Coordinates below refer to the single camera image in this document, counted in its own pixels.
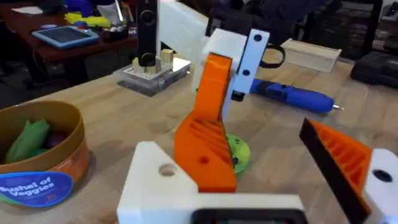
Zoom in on clear box with wooden blocks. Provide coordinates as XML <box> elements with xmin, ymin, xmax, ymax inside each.
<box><xmin>113</xmin><ymin>49</ymin><xmax>192</xmax><ymax>98</ymax></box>

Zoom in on blue electric screwdriver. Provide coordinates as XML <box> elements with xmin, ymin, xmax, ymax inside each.
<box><xmin>249</xmin><ymin>43</ymin><xmax>345</xmax><ymax>114</ymax></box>

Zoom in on green disc with holes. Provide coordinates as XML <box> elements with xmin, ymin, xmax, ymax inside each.
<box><xmin>226</xmin><ymin>133</ymin><xmax>251</xmax><ymax>174</ymax></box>

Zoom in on brown tub with toy vegetables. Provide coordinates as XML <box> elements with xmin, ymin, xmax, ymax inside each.
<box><xmin>0</xmin><ymin>100</ymin><xmax>91</xmax><ymax>208</ymax></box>

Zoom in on dark brown desk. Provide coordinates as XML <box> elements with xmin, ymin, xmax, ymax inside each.
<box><xmin>0</xmin><ymin>2</ymin><xmax>138</xmax><ymax>65</ymax></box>

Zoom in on white orange left gripper right finger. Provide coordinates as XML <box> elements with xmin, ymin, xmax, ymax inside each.
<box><xmin>299</xmin><ymin>118</ymin><xmax>398</xmax><ymax>224</ymax></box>

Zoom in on pale wooden box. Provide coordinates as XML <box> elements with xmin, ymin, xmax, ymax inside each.
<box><xmin>280</xmin><ymin>38</ymin><xmax>343</xmax><ymax>74</ymax></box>

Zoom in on black tool case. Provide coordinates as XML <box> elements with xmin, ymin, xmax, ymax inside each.
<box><xmin>350</xmin><ymin>50</ymin><xmax>398</xmax><ymax>90</ymax></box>

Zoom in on bare white left gripper left finger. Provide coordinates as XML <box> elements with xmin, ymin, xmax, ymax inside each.
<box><xmin>117</xmin><ymin>141</ymin><xmax>199</xmax><ymax>210</ymax></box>

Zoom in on white paper sheet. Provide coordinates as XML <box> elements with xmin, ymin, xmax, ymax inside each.
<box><xmin>11</xmin><ymin>6</ymin><xmax>44</xmax><ymax>16</ymax></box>

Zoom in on blue tablet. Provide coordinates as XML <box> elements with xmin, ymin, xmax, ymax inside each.
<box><xmin>30</xmin><ymin>25</ymin><xmax>100</xmax><ymax>50</ymax></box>

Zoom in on small black container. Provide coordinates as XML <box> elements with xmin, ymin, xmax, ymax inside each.
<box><xmin>101</xmin><ymin>26</ymin><xmax>130</xmax><ymax>43</ymax></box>

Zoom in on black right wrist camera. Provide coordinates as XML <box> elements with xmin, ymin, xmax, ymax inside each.
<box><xmin>136</xmin><ymin>0</ymin><xmax>159</xmax><ymax>68</ymax></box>

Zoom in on yellow plastic heap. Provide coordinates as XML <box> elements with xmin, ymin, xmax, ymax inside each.
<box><xmin>64</xmin><ymin>12</ymin><xmax>111</xmax><ymax>28</ymax></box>

